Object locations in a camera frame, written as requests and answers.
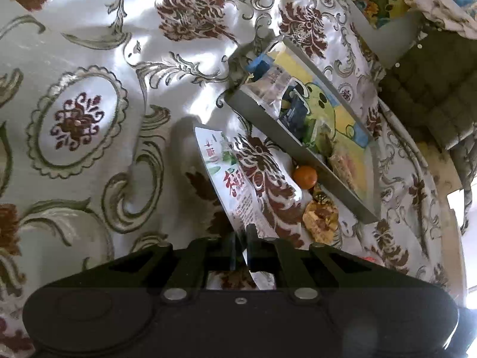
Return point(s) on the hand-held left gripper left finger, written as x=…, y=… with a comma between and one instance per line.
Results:
x=233, y=248

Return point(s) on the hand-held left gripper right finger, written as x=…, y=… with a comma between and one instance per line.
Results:
x=255, y=244

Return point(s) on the white packet with red label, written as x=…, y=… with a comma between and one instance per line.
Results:
x=242, y=179

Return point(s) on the pink dried fish packet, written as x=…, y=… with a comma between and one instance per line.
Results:
x=344, y=166

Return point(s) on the grey tray with frog picture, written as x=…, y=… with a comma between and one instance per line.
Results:
x=346, y=119

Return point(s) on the gold wrapped candy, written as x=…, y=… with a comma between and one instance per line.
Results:
x=320, y=218

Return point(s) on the tangerine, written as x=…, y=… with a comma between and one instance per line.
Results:
x=305, y=177

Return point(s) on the pink candy wrapper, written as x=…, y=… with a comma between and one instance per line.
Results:
x=369, y=259

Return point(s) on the clear plastic snack packet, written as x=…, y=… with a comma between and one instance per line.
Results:
x=272, y=82

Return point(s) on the floral printed blanket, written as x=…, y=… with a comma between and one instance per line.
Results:
x=93, y=119

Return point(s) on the olive quilted jacket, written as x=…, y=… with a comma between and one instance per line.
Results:
x=432, y=89

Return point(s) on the pink white cloth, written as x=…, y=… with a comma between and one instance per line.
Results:
x=443, y=7

